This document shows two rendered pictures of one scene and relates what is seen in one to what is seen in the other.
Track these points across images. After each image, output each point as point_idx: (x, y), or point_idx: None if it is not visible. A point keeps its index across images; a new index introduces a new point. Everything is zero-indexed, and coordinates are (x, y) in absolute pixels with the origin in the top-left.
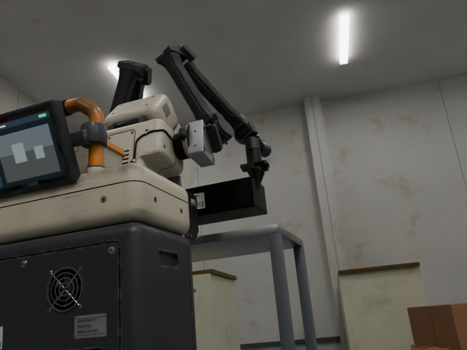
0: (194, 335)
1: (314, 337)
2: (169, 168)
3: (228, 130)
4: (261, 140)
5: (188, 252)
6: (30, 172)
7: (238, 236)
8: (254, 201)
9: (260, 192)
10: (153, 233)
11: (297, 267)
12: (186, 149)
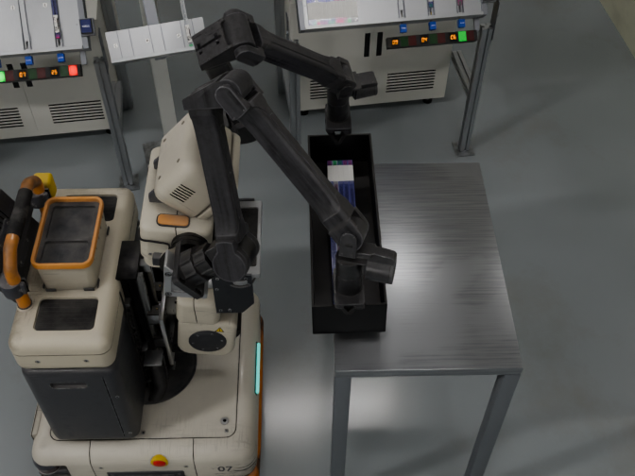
0: (118, 414)
1: (480, 445)
2: None
3: (228, 273)
4: (380, 260)
5: (104, 380)
6: None
7: None
8: (313, 330)
9: (359, 314)
10: (41, 376)
11: (496, 382)
12: None
